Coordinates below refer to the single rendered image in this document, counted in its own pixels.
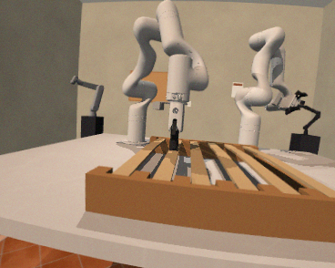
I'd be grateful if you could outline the wooden bed frame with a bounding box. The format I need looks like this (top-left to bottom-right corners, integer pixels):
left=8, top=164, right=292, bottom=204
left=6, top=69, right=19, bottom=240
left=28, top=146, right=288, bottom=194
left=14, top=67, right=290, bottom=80
left=86, top=139, right=335, bottom=242

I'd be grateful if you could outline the tan wooden slat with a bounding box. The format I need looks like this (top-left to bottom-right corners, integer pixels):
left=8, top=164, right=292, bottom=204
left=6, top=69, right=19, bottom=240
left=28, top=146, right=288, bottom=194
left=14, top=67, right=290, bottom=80
left=241, top=146, right=335, bottom=198
left=208, top=143, right=258, bottom=191
left=113, top=139, right=166, bottom=176
left=153, top=140, right=182, bottom=181
left=224, top=144, right=299, bottom=194
left=190, top=141, right=211, bottom=186

